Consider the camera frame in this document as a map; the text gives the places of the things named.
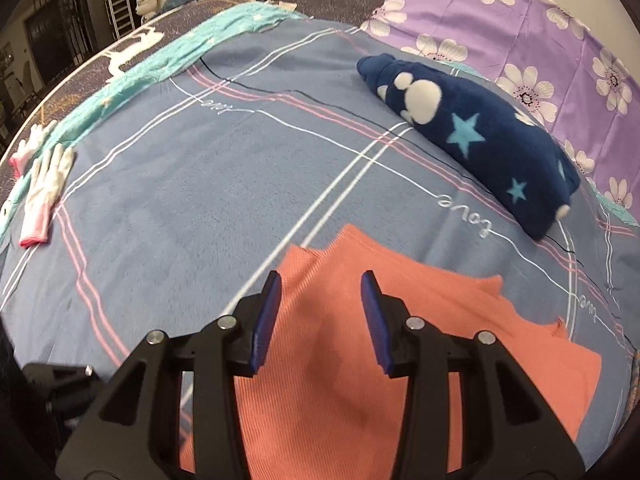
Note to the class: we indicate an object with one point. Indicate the teal patterned cloth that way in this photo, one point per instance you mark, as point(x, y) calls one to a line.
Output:
point(165, 55)

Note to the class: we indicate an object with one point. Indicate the purple floral pillow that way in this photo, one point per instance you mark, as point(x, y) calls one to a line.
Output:
point(525, 25)

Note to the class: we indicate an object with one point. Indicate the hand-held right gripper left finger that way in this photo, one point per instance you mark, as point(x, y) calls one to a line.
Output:
point(267, 320)

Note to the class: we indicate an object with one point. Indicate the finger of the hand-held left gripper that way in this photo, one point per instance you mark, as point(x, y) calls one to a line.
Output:
point(65, 385)

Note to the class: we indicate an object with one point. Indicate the white metal rack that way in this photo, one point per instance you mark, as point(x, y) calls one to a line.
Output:
point(120, 15)

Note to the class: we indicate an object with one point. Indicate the blue plaid blanket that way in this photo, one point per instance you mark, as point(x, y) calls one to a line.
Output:
point(200, 185)

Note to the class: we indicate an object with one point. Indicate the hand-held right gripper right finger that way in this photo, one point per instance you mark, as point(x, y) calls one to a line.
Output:
point(375, 320)

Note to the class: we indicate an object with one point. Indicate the salmon long-sleeve bear shirt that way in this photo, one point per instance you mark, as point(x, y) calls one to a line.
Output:
point(320, 345)

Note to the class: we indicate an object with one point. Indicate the white glove pink cuff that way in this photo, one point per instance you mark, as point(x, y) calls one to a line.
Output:
point(42, 185)
point(27, 150)

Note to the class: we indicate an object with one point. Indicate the navy star fleece garment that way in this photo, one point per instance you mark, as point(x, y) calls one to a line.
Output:
point(475, 130)

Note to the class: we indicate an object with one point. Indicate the white cat figurine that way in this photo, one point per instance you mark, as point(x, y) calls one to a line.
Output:
point(147, 5)

